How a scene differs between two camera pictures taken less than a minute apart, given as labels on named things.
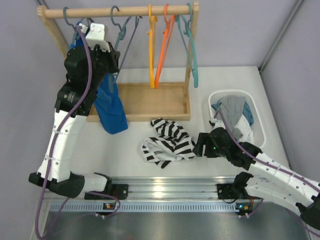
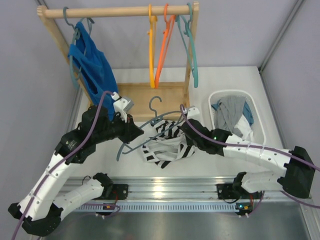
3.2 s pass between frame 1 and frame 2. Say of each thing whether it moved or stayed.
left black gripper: moved
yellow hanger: stayed
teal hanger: stayed
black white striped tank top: stayed
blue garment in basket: stayed
